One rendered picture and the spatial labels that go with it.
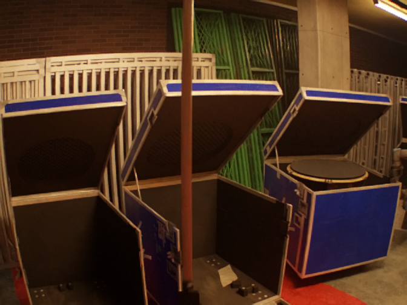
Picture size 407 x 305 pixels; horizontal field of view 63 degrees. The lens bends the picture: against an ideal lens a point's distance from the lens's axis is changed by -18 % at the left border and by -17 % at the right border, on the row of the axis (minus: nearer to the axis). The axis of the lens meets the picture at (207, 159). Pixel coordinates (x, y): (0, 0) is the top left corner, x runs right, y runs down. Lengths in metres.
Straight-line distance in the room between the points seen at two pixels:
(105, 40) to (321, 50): 2.74
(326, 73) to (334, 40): 0.46
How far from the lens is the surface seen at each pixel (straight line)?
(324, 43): 4.52
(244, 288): 3.06
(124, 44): 5.25
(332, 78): 4.62
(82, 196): 3.03
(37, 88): 3.74
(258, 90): 2.60
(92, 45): 5.09
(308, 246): 3.26
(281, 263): 2.95
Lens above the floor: 1.84
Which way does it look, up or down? 12 degrees down
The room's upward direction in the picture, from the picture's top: 1 degrees clockwise
